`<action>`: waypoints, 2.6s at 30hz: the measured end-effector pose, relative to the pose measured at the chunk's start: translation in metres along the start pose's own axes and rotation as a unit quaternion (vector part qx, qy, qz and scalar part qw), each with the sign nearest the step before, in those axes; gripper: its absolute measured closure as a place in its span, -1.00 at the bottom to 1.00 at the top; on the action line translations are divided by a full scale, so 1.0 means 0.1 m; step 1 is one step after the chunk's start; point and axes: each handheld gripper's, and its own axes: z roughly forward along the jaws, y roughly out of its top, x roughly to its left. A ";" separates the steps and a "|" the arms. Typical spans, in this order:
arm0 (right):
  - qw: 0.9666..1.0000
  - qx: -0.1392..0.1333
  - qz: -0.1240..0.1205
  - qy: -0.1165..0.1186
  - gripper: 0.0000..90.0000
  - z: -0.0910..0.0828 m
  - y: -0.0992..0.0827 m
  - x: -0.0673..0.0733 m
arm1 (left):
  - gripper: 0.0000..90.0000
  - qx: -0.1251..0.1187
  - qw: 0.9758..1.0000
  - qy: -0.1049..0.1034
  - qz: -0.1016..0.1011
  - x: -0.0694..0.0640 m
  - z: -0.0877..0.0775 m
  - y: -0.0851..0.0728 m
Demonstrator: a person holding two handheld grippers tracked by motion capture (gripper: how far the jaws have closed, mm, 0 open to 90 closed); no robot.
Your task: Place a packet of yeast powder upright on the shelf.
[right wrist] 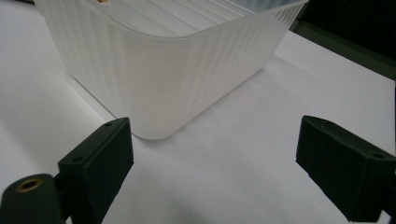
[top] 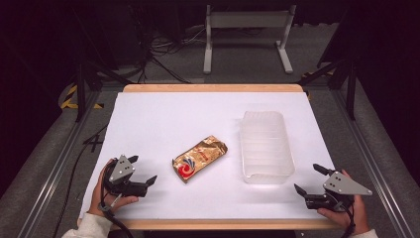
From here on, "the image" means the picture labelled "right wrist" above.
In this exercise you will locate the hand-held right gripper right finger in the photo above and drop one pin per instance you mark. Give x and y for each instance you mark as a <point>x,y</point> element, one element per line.
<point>345,168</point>

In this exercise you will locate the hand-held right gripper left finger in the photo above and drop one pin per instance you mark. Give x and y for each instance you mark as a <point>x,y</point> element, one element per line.
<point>93,168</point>

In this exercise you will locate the translucent white ribbed plastic bin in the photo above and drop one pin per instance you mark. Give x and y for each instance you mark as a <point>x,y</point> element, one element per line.
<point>162,77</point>

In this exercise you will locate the small tan object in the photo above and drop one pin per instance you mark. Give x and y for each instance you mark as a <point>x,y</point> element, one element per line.
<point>102,2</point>

